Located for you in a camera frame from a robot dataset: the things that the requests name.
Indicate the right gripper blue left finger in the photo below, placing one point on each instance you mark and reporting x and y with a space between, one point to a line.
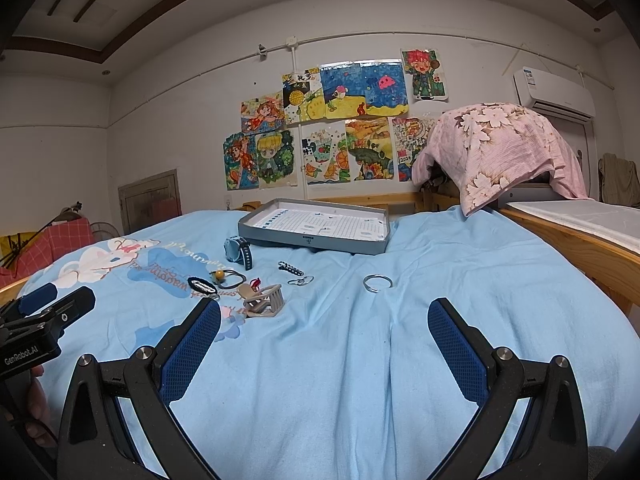
95 441

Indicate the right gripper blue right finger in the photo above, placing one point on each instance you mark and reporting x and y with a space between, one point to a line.
551 442

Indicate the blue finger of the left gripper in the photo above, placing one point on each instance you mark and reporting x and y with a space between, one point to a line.
37 299
72 307

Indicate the brown hair tie yellow bead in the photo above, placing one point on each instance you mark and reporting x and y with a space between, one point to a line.
227 279

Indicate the blue smart watch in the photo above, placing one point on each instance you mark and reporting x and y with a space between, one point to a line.
237 250

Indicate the beige claw hair clip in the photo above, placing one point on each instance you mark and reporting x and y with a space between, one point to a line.
266 302

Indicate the person's left hand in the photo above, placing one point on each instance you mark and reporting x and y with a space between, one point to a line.
39 408

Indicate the red checkered cloth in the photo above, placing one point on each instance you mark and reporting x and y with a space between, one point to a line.
53 243

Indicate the brown wooden door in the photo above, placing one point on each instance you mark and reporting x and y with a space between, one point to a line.
149 201

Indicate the small red hair clip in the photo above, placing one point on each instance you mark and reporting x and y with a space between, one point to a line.
255 283

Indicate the orange fish girl drawing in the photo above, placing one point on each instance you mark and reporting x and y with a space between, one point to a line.
240 162

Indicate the white mattress side bed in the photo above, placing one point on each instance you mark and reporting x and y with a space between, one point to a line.
617 224

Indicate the light blue cartoon bedsheet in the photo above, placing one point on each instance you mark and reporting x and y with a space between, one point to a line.
346 381

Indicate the blond boy drawing poster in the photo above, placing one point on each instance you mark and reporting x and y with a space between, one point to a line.
276 165

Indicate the olive hanging garment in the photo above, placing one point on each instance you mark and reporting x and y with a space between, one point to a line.
618 181

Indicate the mermaid drawing poster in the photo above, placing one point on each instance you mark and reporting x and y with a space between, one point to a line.
263 114

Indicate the grey cardboard tray box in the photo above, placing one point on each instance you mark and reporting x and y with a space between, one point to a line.
318 225

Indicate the pink floral blanket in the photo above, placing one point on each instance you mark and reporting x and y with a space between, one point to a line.
488 148

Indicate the turtle fish drawing poster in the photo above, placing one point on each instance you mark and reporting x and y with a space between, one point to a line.
325 153

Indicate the yellow planet drawing poster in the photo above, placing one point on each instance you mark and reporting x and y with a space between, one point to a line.
303 98

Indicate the colourful collage drawing poster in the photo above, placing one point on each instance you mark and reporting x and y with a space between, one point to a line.
410 134

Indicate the orange landscape drawing poster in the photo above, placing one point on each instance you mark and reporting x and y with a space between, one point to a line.
370 149

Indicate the blue sea drawing poster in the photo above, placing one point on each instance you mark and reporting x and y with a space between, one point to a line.
372 88

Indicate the red hair character drawing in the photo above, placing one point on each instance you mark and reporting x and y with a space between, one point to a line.
425 70

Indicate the white wire fan guard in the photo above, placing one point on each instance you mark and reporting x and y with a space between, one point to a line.
103 231

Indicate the white wall air conditioner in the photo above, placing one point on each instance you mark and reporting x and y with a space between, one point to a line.
552 95

